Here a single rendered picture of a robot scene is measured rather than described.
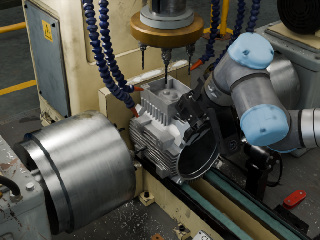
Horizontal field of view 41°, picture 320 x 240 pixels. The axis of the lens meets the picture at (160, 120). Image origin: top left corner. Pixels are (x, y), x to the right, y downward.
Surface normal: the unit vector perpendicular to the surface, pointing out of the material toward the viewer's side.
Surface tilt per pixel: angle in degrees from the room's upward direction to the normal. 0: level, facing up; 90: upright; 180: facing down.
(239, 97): 70
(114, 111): 90
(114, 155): 51
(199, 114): 30
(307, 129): 65
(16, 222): 89
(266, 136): 118
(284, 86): 58
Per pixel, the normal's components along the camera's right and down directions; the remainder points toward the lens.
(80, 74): 0.62, 0.45
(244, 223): -0.79, 0.34
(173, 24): 0.21, 0.56
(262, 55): 0.32, -0.50
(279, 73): 0.44, -0.29
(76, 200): 0.59, 0.19
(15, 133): 0.01, -0.82
